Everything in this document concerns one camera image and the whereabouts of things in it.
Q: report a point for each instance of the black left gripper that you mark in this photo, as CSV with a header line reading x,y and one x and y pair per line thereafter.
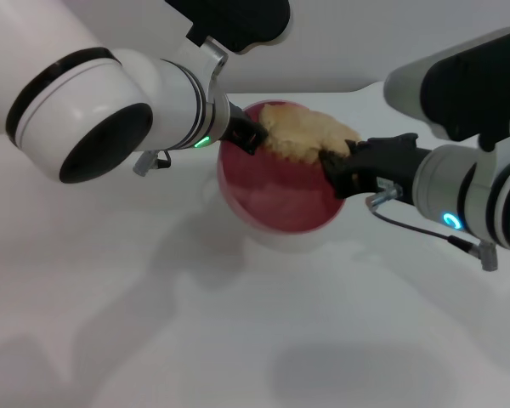
x,y
237,124

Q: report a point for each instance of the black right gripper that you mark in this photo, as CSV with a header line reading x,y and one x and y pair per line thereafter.
x,y
391,163

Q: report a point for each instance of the orange striped bread roll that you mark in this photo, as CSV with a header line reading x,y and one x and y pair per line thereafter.
x,y
308,132

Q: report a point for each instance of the pink bowl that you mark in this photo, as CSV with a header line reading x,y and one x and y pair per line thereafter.
x,y
280,200

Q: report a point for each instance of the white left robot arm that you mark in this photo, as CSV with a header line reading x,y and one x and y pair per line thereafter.
x,y
106,102

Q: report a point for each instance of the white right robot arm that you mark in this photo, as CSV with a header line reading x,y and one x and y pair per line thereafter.
x,y
476,191

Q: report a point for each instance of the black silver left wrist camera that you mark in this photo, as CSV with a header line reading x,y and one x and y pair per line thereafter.
x,y
242,21

